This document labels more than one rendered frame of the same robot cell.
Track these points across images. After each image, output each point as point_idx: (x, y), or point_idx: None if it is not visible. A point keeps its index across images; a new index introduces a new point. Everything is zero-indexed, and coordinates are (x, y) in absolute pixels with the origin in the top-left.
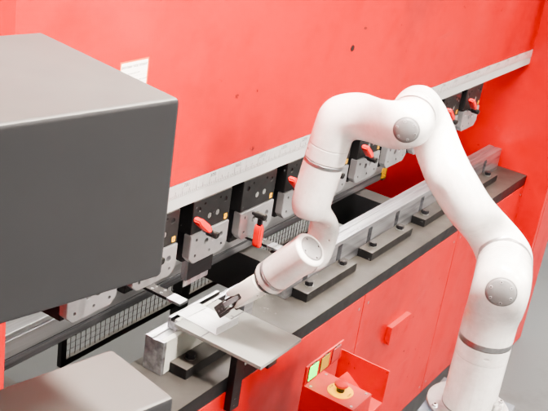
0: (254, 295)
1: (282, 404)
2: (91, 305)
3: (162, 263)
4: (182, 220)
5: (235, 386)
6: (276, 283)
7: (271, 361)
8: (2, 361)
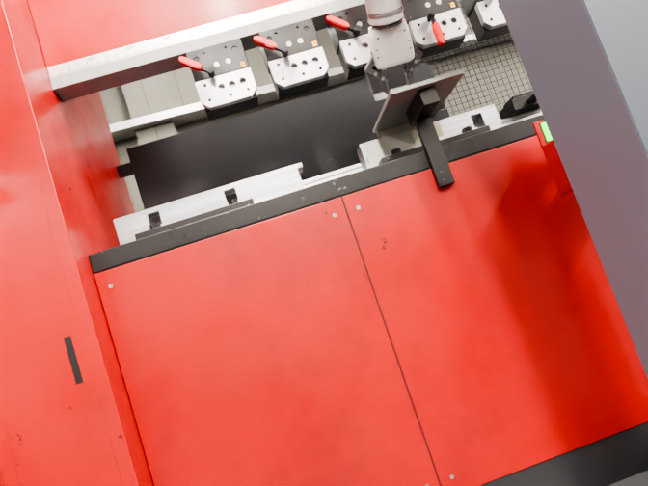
0: (373, 39)
1: (576, 205)
2: (228, 94)
3: (285, 50)
4: (335, 37)
5: (433, 156)
6: (371, 7)
7: (410, 88)
8: (12, 47)
